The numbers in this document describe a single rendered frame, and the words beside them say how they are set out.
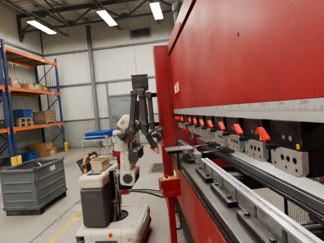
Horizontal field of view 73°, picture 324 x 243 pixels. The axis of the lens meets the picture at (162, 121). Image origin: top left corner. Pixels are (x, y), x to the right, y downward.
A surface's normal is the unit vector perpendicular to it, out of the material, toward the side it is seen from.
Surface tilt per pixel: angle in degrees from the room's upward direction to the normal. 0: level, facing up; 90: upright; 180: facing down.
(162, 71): 90
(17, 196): 90
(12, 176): 90
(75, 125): 90
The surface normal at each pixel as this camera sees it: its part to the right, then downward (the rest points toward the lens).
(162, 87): 0.09, 0.04
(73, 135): -0.12, 0.06
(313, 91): -0.99, 0.09
